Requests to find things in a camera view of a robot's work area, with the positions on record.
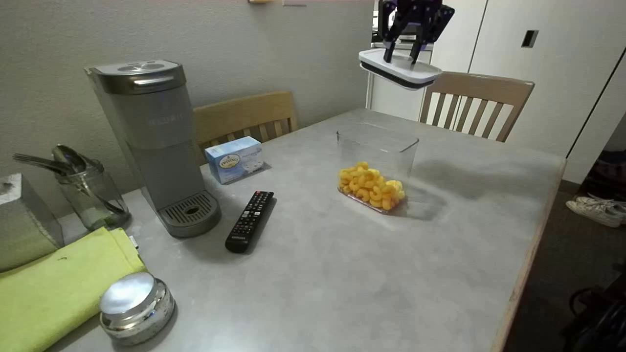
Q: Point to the wooden chair by wall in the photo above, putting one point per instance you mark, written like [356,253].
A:
[260,116]

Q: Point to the blue white box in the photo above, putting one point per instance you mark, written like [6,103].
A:
[235,159]

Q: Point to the clear glass utensil jar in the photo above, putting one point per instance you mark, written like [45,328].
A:
[86,187]

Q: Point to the wooden chair at table end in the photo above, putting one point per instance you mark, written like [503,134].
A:
[476,105]

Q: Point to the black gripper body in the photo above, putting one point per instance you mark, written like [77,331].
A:
[425,19]

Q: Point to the white shoes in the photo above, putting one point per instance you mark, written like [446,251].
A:
[603,212]

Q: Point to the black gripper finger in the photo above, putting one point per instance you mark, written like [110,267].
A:
[415,50]
[388,54]

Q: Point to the clear food container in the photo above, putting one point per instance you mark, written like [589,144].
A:
[388,152]

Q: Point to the grey coffee maker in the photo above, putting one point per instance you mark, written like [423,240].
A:
[149,110]

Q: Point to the green cloth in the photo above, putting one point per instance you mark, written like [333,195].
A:
[45,300]

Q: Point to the silver round bell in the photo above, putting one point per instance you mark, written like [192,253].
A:
[135,308]

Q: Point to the black remote control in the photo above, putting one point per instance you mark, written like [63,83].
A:
[249,222]

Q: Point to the white container lid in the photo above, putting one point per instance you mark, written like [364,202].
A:
[399,69]

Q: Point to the yellow snack pieces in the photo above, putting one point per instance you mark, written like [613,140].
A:
[370,187]

